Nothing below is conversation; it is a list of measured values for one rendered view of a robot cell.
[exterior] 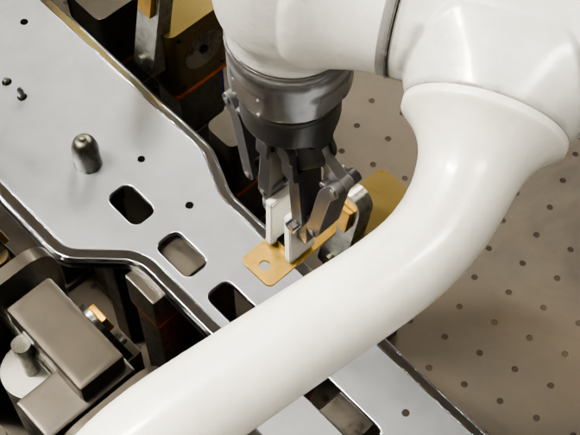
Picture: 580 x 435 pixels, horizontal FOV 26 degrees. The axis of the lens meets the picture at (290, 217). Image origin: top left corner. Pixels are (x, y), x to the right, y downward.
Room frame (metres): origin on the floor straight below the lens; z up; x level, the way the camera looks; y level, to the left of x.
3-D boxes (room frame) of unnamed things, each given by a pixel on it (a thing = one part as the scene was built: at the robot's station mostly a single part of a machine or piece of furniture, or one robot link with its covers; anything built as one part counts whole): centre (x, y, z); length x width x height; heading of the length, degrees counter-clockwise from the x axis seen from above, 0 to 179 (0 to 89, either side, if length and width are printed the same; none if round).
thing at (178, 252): (0.66, 0.12, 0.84); 0.12 x 0.05 x 0.29; 133
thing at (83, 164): (0.78, 0.23, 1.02); 0.03 x 0.03 x 0.07
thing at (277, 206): (0.54, 0.01, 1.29); 0.03 x 0.01 x 0.07; 134
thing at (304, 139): (0.53, 0.00, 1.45); 0.08 x 0.07 x 0.09; 44
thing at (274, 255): (0.53, 0.00, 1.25); 0.08 x 0.04 x 0.01; 134
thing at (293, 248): (0.53, -0.01, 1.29); 0.03 x 0.01 x 0.07; 134
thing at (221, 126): (0.86, 0.05, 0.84); 0.10 x 0.05 x 0.29; 133
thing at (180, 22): (0.98, 0.12, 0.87); 0.12 x 0.07 x 0.35; 133
